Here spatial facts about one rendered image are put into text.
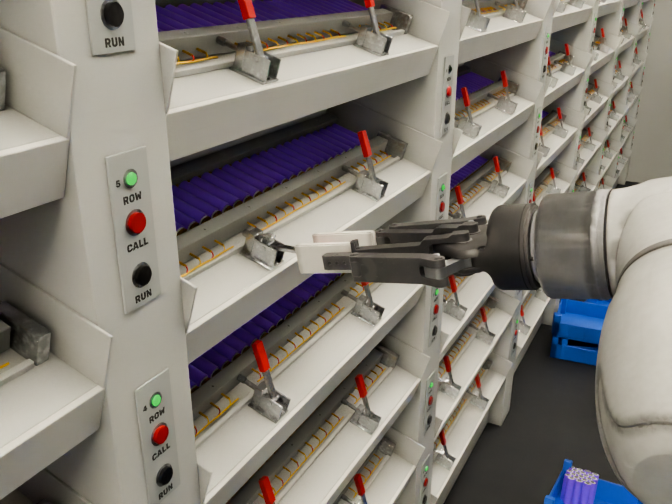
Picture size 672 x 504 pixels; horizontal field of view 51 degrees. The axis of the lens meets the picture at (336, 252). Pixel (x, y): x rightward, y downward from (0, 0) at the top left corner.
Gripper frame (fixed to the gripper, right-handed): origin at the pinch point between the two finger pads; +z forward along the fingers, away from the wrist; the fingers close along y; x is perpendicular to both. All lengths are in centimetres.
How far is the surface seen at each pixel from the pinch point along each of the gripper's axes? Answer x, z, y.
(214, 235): 3.3, 12.0, -3.3
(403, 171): -0.4, 9.3, 39.3
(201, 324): -1.9, 6.9, -13.8
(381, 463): -55, 23, 39
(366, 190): 0.2, 9.0, 25.7
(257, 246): 1.2, 8.7, -1.0
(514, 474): -95, 18, 96
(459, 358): -55, 23, 83
